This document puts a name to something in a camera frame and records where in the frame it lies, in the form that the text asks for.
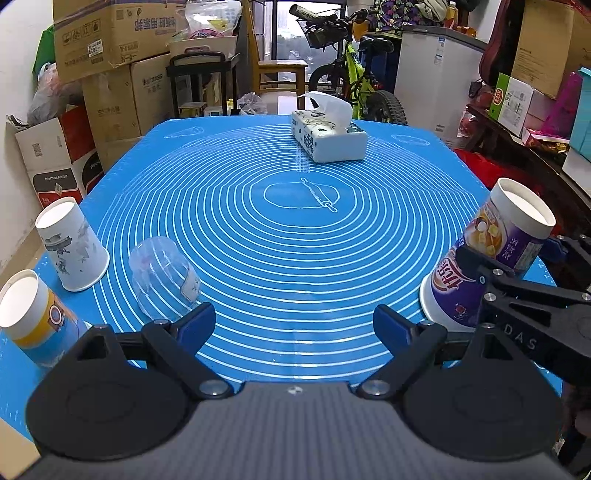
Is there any blue silicone baking mat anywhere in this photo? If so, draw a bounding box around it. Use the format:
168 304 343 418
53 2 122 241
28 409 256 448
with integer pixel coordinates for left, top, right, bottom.
0 115 565 441

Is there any red white cardboard box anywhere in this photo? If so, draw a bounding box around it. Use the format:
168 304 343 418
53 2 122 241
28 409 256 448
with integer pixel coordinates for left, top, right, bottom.
7 105 104 208

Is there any lower stacked cardboard box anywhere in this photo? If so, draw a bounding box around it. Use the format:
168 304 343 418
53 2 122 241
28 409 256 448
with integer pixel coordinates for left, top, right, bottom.
81 54 173 171

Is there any large top cardboard box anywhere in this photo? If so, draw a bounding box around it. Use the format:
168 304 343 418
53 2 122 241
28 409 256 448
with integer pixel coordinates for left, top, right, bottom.
52 0 187 82

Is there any black metal rack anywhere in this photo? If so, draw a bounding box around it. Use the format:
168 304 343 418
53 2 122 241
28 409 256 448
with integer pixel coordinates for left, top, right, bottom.
166 51 240 119

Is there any yellow blue paper cup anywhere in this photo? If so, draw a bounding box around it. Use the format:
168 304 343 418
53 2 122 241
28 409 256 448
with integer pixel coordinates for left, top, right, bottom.
1 269 88 370

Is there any tall brown cardboard box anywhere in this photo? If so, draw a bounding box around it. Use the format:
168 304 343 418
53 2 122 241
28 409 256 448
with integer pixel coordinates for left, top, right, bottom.
511 1 591 99

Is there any green black bicycle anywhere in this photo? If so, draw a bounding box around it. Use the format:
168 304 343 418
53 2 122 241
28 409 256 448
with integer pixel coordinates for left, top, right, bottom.
290 4 408 126

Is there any green white product box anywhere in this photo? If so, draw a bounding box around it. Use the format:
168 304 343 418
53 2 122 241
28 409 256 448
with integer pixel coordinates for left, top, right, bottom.
489 73 535 137

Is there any white patterned paper cup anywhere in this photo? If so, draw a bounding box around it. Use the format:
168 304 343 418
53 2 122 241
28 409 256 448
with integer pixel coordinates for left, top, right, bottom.
35 197 110 292

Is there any white chest freezer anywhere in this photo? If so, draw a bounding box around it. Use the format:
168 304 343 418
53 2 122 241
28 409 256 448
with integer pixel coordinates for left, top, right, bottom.
394 25 487 148

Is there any wooden chair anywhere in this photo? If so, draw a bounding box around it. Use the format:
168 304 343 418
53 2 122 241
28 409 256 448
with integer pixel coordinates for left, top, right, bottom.
242 0 308 110

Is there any dark wooden shelf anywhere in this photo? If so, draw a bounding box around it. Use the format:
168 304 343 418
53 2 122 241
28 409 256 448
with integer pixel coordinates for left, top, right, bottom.
462 105 590 237

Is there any purple white paper cup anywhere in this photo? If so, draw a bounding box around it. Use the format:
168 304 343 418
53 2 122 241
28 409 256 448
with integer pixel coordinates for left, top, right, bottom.
420 177 556 331

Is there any white tissue box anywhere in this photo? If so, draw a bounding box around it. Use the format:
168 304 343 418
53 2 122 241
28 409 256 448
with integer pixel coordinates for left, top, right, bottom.
291 91 369 164

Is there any clear plastic cup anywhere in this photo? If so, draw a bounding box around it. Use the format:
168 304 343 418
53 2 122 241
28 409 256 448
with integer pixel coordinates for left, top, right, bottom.
128 236 200 322

